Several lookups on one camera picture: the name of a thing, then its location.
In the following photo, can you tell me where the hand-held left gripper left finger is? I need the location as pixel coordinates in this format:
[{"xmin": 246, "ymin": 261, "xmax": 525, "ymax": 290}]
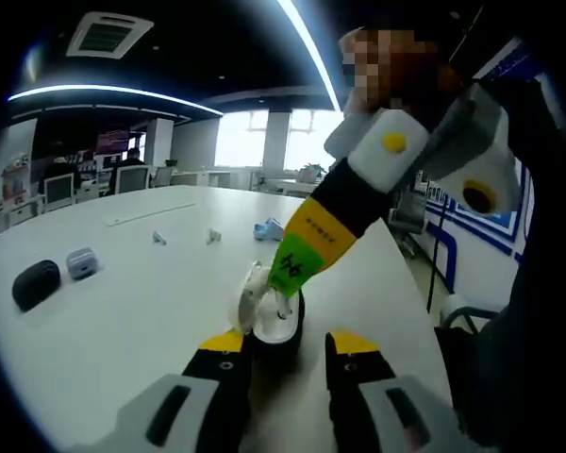
[{"xmin": 87, "ymin": 328, "xmax": 252, "ymax": 453}]

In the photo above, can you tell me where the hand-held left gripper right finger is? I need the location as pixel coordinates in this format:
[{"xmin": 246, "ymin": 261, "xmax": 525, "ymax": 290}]
[{"xmin": 324, "ymin": 329, "xmax": 485, "ymax": 453}]

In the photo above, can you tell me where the black googly-eyed earbud case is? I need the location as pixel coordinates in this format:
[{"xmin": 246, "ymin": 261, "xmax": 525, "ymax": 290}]
[{"xmin": 227, "ymin": 260, "xmax": 308, "ymax": 364}]

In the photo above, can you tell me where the light blue earbud case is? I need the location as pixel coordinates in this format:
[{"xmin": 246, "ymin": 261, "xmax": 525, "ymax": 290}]
[{"xmin": 253, "ymin": 217, "xmax": 285, "ymax": 243}]

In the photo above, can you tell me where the lilac earbud case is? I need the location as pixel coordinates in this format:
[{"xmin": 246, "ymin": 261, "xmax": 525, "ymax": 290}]
[{"xmin": 65, "ymin": 247, "xmax": 98, "ymax": 281}]

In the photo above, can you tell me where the black oval earbud case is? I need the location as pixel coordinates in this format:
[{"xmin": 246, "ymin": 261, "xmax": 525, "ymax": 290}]
[{"xmin": 11, "ymin": 260, "xmax": 62, "ymax": 312}]

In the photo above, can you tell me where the bright office window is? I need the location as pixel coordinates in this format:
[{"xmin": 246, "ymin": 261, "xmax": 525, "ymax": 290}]
[{"xmin": 214, "ymin": 109, "xmax": 343, "ymax": 172}]

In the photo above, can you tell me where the long curved ceiling light strip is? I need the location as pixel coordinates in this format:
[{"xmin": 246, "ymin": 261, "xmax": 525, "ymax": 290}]
[{"xmin": 276, "ymin": 0, "xmax": 343, "ymax": 112}]

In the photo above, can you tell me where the person's black shirt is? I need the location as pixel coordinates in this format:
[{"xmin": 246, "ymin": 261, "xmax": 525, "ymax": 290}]
[{"xmin": 436, "ymin": 70, "xmax": 566, "ymax": 453}]

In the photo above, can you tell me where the white mesh office chair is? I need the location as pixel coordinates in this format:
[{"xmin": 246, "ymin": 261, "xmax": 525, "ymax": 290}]
[
  {"xmin": 114, "ymin": 164, "xmax": 151, "ymax": 194},
  {"xmin": 43, "ymin": 173, "xmax": 75, "ymax": 212}
]

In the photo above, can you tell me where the purple screen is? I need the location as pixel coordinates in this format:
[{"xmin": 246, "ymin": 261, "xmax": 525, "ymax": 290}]
[{"xmin": 95, "ymin": 129, "xmax": 131, "ymax": 155}]

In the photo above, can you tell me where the shelf with colourful items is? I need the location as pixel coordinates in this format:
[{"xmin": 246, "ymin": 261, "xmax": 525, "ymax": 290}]
[{"xmin": 0, "ymin": 158, "xmax": 33, "ymax": 203}]

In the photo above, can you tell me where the ceiling air conditioner vent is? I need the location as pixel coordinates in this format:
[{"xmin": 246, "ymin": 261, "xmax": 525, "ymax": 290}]
[{"xmin": 65, "ymin": 11, "xmax": 155, "ymax": 60}]

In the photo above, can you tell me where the short curved ceiling light strip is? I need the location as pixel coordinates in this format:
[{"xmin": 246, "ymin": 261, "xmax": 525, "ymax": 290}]
[{"xmin": 8, "ymin": 84, "xmax": 224, "ymax": 117}]

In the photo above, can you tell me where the white partition panel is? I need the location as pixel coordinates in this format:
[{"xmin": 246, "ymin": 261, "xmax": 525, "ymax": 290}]
[{"xmin": 0, "ymin": 117, "xmax": 40, "ymax": 216}]

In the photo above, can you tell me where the blue and white wall board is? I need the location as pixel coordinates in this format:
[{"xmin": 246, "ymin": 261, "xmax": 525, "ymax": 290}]
[{"xmin": 419, "ymin": 37, "xmax": 562, "ymax": 294}]

